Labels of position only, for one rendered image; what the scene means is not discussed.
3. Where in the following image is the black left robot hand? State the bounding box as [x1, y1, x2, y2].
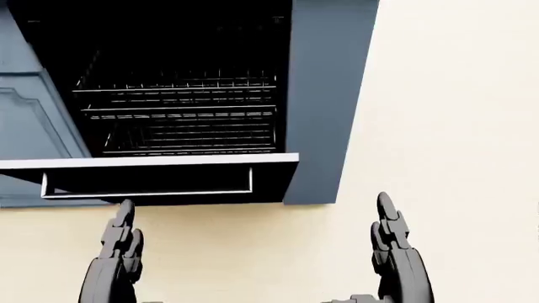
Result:
[77, 198, 145, 303]

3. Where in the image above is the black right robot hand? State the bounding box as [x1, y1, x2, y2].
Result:
[330, 191, 435, 303]

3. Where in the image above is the black dishwasher door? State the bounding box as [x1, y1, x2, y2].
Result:
[0, 151, 301, 207]

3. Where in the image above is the blue panelled cabinet door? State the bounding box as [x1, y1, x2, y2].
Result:
[0, 0, 115, 210]

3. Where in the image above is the black dishwasher body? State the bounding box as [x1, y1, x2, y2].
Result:
[7, 0, 295, 159]

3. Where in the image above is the blue cabinet side panel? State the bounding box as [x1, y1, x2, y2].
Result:
[282, 0, 381, 206]

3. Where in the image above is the silver dishwasher door handle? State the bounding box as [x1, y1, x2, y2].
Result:
[40, 166, 254, 199]

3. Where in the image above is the wire lower dish rack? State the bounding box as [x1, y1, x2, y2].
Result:
[81, 104, 278, 156]

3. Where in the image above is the wire dish rack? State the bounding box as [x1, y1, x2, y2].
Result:
[81, 104, 278, 156]
[72, 46, 278, 106]

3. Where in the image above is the wire upper dish rack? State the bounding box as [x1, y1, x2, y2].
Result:
[72, 46, 278, 106]

